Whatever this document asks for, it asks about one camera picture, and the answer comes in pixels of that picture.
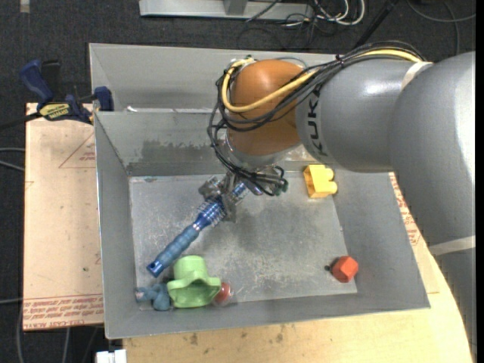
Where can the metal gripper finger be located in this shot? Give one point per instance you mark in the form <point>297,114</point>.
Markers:
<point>210,188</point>
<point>230,209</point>

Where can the blue brush with clear bristles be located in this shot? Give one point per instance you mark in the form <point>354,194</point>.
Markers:
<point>181,242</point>

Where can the grey metal bin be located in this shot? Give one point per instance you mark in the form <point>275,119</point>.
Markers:
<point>287,248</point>

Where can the red ball in clear shell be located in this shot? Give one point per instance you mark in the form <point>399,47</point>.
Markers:
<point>224,292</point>

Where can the light green plastic cup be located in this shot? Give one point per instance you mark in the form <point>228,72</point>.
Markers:
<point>191,284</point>

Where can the yellow toy building block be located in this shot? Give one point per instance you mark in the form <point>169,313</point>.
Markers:
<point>319,182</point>

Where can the blue toy animal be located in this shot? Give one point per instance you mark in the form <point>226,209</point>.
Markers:
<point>160,299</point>

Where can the red-orange hexagonal block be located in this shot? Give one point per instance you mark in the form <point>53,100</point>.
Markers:
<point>345,270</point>

